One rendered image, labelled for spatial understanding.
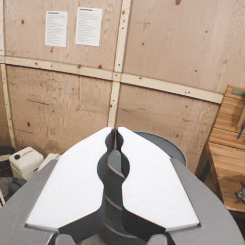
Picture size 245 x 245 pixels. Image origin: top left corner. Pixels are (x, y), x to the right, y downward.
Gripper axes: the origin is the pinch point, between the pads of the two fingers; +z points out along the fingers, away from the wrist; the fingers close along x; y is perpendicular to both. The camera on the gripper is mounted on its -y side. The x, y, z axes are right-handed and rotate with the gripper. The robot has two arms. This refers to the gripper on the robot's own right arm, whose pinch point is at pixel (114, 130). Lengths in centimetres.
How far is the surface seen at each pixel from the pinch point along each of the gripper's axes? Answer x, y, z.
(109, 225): -9, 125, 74
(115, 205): -3, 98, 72
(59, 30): -51, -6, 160
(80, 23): -31, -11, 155
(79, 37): -32, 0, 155
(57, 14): -51, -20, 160
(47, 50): -64, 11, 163
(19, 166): -99, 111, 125
